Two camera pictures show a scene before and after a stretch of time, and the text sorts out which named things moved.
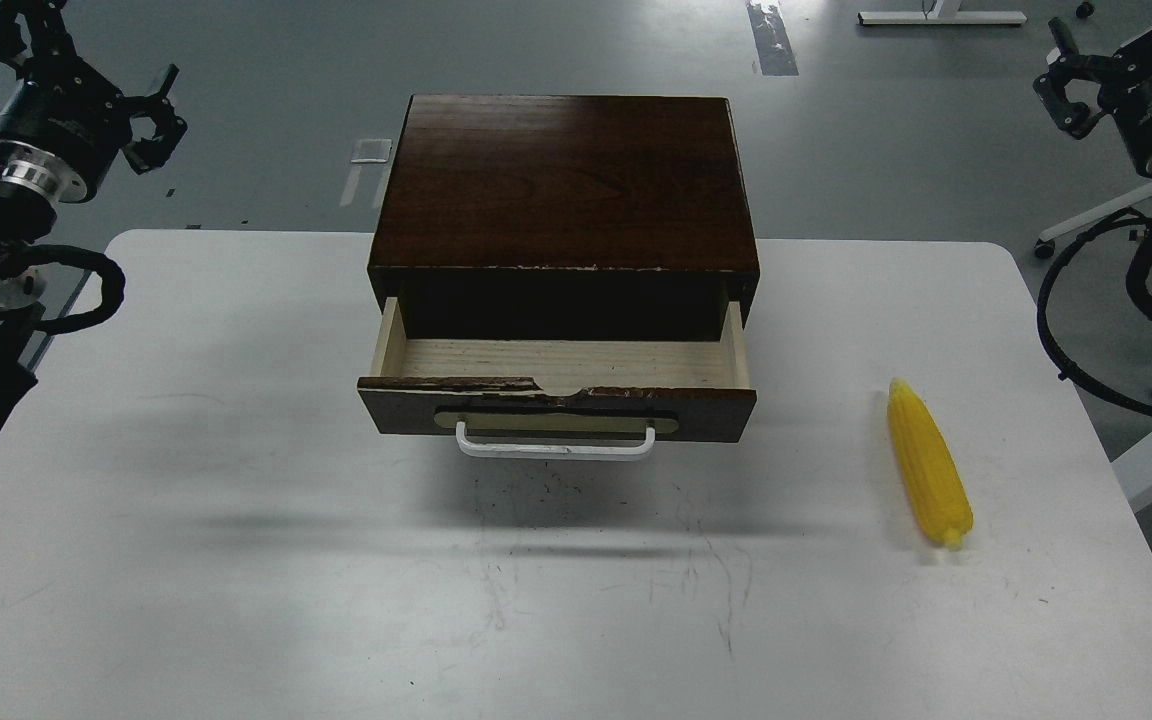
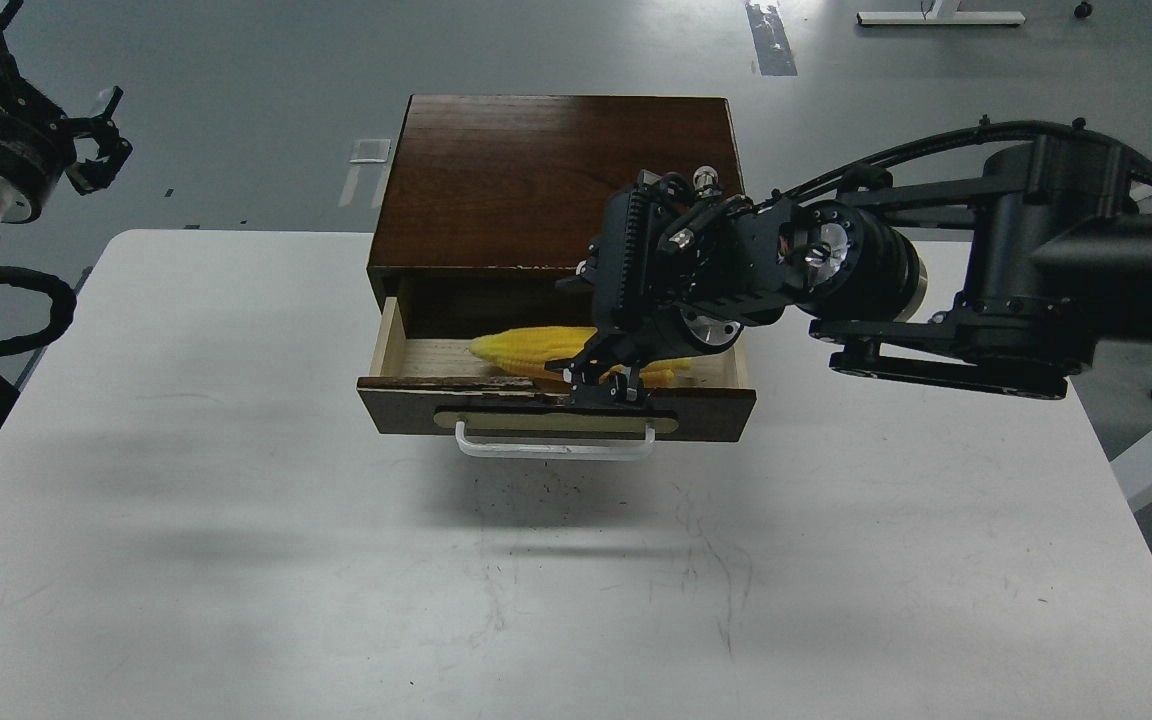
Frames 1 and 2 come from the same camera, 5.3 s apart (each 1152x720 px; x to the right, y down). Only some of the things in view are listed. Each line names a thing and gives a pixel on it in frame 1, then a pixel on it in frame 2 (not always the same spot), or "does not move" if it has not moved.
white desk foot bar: [943, 12] does not move
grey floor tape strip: [773, 43] does not move
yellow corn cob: [929, 464] -> [527, 351]
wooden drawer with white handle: [561, 399] does not move
